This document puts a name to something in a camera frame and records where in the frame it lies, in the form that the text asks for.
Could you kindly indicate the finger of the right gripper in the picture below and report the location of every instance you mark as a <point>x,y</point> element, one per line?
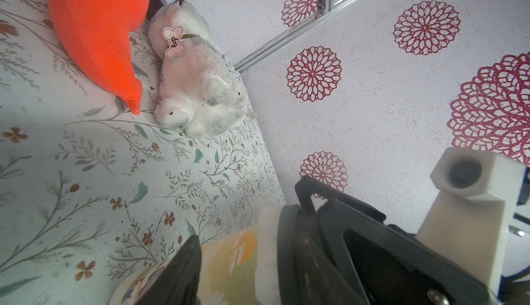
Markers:
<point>307,187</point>
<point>384,266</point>

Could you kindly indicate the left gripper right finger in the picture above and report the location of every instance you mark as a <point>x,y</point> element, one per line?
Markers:
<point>321,283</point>

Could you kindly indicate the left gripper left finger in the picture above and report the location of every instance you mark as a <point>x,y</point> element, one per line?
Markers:
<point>179,281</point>

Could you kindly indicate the black cup lid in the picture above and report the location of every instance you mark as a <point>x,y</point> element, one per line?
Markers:
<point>293,219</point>

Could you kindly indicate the white grey plush rabbit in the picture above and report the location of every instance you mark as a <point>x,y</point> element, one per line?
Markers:
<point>201,93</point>

